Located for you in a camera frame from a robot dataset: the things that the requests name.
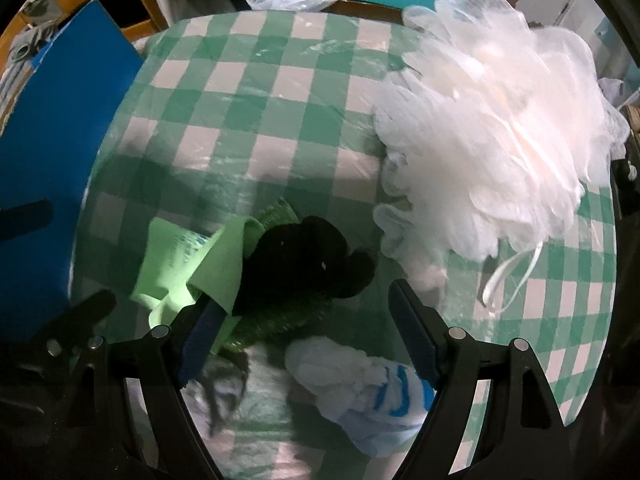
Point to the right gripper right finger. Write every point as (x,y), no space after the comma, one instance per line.
(512,443)

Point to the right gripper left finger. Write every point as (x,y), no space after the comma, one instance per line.
(164,360)

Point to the blue striped white sock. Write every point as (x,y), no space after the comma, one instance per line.
(380,404)

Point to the light green cloth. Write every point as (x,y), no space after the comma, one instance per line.
(179,266)

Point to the green glitter scrub pad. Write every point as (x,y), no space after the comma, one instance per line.
(273,325)

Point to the black soft cloth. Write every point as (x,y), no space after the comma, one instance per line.
(299,263)

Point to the white mesh bath pouf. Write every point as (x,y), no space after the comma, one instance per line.
(492,130)

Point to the blue-edged cardboard box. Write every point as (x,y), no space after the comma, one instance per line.
(48,149)

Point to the green checkered tablecloth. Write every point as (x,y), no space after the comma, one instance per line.
(232,112)

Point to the brown cardboard box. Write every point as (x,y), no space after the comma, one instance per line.
(365,10)

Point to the white plastic bag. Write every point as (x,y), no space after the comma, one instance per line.
(290,5)

